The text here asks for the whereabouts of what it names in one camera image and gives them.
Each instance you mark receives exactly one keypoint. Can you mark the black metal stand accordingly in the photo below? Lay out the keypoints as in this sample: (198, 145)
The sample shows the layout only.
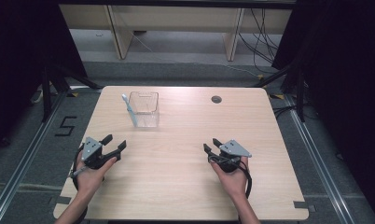
(46, 93)
(300, 93)

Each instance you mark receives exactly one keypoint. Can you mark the black curtain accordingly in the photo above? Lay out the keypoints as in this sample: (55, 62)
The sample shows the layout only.
(341, 77)
(24, 62)

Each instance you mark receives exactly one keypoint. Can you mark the light wooden desk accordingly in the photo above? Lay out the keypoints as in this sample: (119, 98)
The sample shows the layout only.
(176, 18)

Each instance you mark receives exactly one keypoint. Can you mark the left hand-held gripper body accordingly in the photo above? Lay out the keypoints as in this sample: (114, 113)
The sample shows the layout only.
(92, 152)

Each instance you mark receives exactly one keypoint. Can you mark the person's right hand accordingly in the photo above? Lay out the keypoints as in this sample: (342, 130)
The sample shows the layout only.
(235, 182)

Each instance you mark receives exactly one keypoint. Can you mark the metal floor rail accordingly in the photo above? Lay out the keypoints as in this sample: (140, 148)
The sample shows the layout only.
(19, 168)
(319, 165)

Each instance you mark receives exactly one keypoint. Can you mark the yellow floor tape piece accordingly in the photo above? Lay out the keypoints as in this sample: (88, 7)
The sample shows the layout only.
(278, 96)
(74, 94)
(260, 76)

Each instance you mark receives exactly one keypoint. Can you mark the light blue toothbrush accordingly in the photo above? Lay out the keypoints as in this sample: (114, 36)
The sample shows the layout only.
(129, 109)

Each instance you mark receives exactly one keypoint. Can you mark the person's left hand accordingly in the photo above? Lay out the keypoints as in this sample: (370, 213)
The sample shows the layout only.
(89, 180)

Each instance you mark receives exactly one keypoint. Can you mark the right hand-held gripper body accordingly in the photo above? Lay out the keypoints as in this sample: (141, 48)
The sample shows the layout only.
(233, 149)

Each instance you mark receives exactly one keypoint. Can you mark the clear plastic container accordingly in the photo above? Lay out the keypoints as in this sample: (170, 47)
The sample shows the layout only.
(145, 109)

